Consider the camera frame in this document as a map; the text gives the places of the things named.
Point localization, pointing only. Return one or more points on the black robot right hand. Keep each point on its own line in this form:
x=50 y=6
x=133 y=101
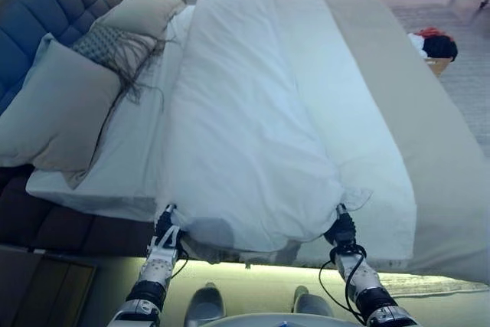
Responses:
x=344 y=229

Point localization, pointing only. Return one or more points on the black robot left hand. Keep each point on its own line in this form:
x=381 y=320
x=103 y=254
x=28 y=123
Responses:
x=167 y=225

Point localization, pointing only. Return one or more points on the white duvet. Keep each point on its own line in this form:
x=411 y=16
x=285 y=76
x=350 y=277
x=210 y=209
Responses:
x=260 y=112

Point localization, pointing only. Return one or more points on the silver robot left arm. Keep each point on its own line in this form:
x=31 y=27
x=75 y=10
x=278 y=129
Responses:
x=153 y=277

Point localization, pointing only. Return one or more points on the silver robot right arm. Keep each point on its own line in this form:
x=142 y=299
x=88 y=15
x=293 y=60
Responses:
x=367 y=285

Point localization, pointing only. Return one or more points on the white bed sheet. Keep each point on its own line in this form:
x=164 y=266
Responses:
x=130 y=151

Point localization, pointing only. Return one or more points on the silver robot right leg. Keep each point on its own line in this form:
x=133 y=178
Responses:
x=312 y=306

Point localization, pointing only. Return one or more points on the silver robot torso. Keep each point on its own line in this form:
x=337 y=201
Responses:
x=287 y=321

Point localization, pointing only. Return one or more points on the wooden nightstand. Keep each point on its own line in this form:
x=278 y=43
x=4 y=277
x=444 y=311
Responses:
x=46 y=288

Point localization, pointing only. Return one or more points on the large beige pillow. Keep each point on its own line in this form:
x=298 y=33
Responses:
x=57 y=112

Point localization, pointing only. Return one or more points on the grey textured rug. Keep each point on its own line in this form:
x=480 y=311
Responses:
x=472 y=112

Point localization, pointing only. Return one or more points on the patterned fringed cushion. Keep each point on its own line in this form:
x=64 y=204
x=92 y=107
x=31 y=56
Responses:
x=111 y=45

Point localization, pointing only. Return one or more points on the wooden laundry box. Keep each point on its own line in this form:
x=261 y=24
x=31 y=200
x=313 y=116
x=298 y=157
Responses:
x=440 y=66

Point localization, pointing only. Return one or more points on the white garment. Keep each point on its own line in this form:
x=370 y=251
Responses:
x=415 y=43

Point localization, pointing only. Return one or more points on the black garment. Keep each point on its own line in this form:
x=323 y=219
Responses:
x=440 y=47

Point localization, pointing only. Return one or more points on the small beige pillow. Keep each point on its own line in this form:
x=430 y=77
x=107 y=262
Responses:
x=141 y=11

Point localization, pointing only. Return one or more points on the red garment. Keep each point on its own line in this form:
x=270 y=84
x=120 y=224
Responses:
x=432 y=31

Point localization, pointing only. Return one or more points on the tufted upholstered headboard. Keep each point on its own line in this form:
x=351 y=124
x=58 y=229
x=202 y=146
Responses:
x=49 y=1

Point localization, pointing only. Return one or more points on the brown padded bed frame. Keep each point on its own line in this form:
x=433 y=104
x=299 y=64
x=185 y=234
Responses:
x=61 y=223

